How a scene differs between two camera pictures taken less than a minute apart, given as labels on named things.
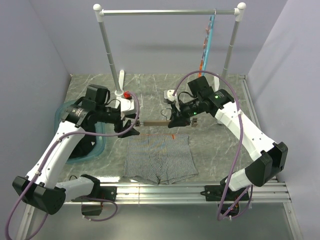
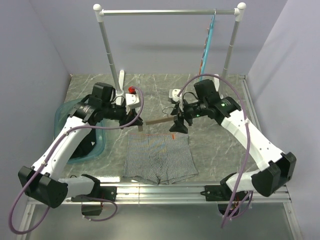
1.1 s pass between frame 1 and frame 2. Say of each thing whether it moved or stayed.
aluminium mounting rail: stayed
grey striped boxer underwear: stayed
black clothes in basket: stayed
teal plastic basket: stayed
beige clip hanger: moved
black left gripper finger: moved
